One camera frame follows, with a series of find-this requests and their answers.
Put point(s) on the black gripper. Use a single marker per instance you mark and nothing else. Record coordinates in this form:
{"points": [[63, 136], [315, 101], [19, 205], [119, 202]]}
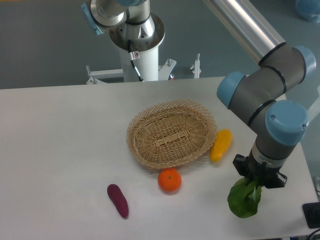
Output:
{"points": [[249, 168]]}

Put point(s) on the green bok choy vegetable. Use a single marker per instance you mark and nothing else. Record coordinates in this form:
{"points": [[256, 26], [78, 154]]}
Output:
{"points": [[244, 197]]}

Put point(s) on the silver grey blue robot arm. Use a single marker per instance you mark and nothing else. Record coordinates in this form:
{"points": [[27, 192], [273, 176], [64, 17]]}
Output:
{"points": [[278, 124]]}

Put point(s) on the black device at table edge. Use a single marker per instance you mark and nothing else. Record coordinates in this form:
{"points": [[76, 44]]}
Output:
{"points": [[311, 213]]}

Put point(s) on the orange mandarin fruit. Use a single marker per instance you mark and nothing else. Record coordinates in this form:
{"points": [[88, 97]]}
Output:
{"points": [[169, 180]]}

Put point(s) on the woven wicker basket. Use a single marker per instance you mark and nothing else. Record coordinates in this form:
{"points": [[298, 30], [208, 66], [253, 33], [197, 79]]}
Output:
{"points": [[171, 134]]}

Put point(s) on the purple sweet potato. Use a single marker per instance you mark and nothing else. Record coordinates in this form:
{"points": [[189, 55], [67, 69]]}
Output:
{"points": [[118, 199]]}

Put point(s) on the blue plastic bag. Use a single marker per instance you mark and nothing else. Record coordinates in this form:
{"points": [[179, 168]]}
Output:
{"points": [[308, 10]]}

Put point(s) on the white table leg frame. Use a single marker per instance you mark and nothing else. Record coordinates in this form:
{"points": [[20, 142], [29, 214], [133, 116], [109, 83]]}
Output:
{"points": [[314, 109]]}

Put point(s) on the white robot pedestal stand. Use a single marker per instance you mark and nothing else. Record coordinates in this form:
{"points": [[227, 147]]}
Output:
{"points": [[138, 47]]}

